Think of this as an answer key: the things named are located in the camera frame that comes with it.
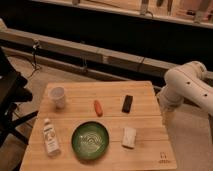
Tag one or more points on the black rectangular block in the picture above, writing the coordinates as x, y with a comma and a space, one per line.
127, 104

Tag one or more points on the white plastic bottle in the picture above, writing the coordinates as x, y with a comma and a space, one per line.
50, 138

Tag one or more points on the green ceramic bowl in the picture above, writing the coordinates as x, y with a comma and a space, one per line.
90, 141

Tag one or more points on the white paper cup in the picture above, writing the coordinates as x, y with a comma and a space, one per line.
57, 96

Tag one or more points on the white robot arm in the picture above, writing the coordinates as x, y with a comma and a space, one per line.
185, 82

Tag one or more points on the orange carrot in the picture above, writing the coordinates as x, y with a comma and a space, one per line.
98, 108

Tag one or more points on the white sponge block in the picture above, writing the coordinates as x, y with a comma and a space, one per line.
129, 136

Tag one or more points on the black chair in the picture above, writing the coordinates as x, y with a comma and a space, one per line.
12, 90

